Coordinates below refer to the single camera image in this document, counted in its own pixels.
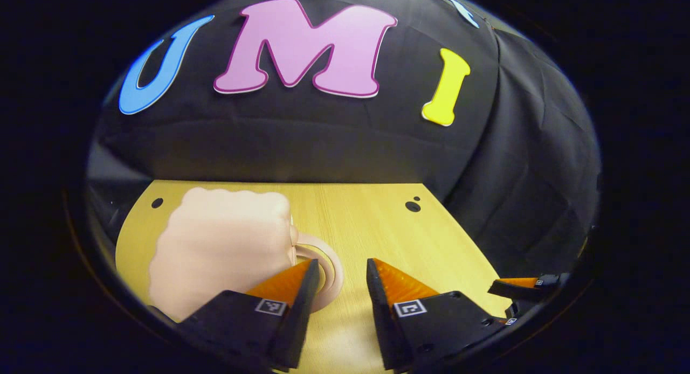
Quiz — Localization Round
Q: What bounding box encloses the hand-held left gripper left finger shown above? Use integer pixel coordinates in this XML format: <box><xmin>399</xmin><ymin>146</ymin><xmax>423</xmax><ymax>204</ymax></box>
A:
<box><xmin>175</xmin><ymin>259</ymin><xmax>320</xmax><ymax>370</ymax></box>

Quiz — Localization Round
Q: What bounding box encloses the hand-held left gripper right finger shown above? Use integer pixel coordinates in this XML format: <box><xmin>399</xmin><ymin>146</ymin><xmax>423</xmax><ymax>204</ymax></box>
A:
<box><xmin>366</xmin><ymin>258</ymin><xmax>508</xmax><ymax>371</ymax></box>

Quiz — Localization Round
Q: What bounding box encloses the black backdrop cloth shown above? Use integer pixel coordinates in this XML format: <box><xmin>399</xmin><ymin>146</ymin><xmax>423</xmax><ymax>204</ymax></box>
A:
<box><xmin>86</xmin><ymin>0</ymin><xmax>602</xmax><ymax>278</ymax></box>

